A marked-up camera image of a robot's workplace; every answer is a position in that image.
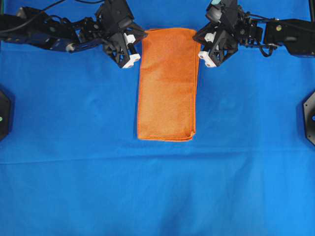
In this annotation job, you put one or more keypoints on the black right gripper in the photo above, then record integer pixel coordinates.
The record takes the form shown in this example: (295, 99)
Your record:
(218, 36)

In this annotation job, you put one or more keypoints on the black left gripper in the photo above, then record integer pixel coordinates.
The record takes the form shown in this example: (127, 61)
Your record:
(117, 32)

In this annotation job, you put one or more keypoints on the orange towel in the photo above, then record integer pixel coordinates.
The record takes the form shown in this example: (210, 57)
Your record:
(167, 85)

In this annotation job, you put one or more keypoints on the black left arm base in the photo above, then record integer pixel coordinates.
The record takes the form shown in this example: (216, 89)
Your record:
(7, 107)

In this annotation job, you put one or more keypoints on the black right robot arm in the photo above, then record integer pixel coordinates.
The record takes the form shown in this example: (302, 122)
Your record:
(268, 34)

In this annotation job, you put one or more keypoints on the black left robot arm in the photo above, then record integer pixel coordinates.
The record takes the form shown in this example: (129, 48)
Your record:
(49, 32)

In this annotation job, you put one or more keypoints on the green backdrop board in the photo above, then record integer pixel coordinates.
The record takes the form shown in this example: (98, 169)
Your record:
(1, 7)

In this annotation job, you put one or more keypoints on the blue table cloth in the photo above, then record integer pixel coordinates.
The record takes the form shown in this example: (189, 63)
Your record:
(73, 165)

